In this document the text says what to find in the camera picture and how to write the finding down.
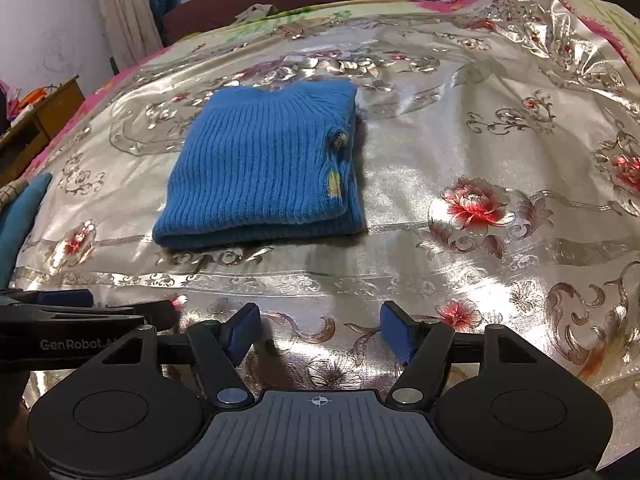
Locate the beige curtain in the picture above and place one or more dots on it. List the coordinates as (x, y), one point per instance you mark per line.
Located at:
(125, 10)

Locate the orange item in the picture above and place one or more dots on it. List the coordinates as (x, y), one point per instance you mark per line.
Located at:
(35, 95)

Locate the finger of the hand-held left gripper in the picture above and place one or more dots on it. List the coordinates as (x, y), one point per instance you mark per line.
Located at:
(162, 316)
(65, 298)

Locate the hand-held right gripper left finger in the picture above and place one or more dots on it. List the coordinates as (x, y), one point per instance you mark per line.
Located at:
(245, 331)

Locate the teal folded cloth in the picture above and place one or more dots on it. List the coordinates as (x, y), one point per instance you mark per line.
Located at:
(20, 230)

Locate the white crumpled cloth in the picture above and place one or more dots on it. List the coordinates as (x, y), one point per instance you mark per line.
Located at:
(255, 12)

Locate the silver floral bedspread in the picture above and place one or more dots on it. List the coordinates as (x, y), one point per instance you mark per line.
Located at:
(475, 135)

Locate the pink cream floral bed sheet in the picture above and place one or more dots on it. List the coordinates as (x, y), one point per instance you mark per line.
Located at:
(225, 30)

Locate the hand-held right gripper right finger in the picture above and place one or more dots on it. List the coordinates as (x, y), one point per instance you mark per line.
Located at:
(397, 334)

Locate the wooden desk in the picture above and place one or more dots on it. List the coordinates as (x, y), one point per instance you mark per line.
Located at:
(55, 110)

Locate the blue striped knit sweater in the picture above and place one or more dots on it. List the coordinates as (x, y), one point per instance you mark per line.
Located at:
(260, 170)

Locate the blue hanging cloth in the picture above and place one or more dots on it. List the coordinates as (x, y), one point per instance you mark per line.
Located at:
(162, 2)

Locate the beige checked cloth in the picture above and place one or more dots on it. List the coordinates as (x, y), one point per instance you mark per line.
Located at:
(10, 192)

